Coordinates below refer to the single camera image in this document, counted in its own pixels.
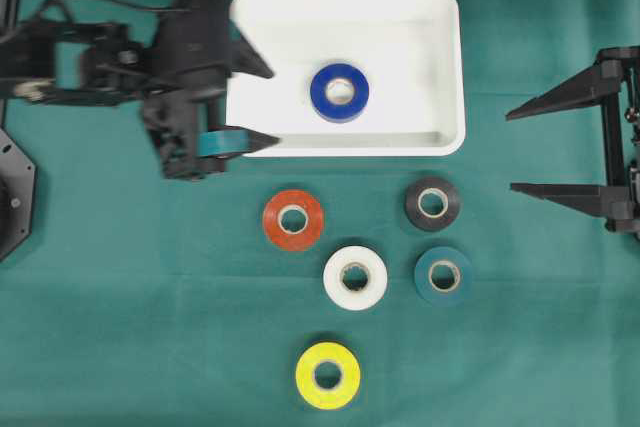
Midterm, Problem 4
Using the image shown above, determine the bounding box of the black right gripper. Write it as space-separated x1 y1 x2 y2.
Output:
506 46 639 237

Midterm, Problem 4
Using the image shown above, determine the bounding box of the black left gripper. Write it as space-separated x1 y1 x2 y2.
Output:
140 23 280 181

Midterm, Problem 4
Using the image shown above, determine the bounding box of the blue tape roll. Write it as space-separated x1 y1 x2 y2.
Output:
309 63 369 123

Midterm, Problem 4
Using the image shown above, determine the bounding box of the white tape roll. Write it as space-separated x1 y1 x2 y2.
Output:
323 246 388 311

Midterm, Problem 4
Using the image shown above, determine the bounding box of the yellow tape roll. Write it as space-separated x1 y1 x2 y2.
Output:
295 342 361 410

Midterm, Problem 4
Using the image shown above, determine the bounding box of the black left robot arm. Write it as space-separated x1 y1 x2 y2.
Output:
1 0 280 180

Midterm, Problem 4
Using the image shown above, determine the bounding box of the red tape roll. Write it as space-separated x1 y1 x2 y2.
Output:
262 189 325 252

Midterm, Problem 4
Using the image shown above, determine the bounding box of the black tape roll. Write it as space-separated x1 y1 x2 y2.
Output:
404 176 462 232

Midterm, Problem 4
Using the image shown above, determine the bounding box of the dark teal tape roll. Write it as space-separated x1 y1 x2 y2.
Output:
414 246 473 307

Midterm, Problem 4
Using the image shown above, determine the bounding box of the white plastic tray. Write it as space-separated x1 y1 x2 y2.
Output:
226 0 466 157

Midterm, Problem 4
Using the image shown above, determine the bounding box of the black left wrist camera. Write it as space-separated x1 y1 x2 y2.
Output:
151 0 231 100

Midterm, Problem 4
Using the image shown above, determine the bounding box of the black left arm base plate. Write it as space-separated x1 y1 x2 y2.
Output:
0 130 37 261

